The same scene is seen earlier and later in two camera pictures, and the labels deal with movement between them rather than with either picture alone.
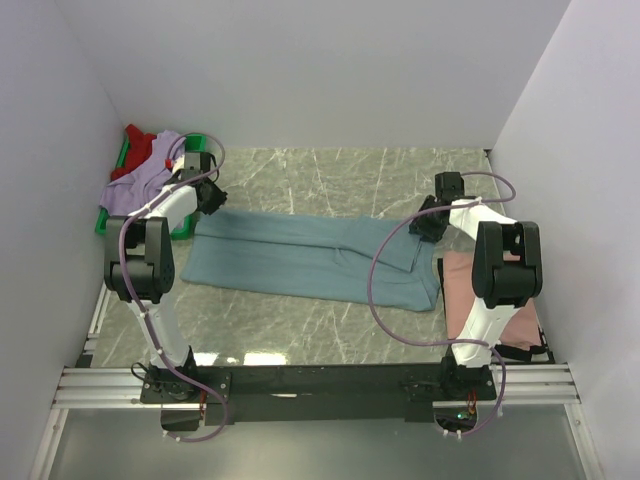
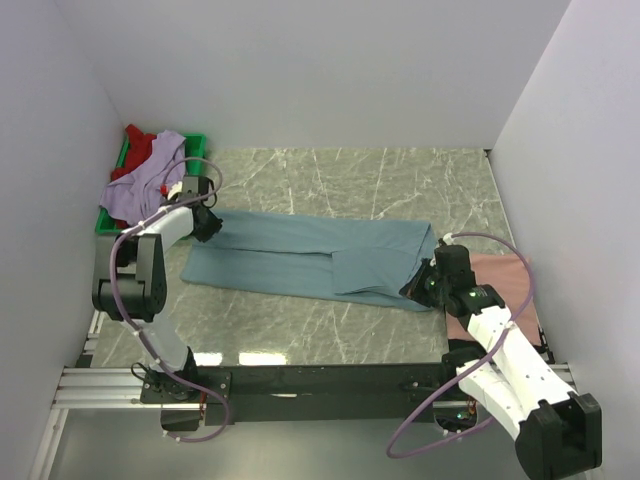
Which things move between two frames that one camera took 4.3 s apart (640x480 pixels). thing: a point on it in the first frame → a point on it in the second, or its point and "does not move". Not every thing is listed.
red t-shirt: (139, 151) does not move
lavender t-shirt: (125, 196) does not move
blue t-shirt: (315, 257) does not move
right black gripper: (431, 235) → (413, 290)
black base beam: (316, 392) does not move
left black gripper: (219, 199) → (214, 227)
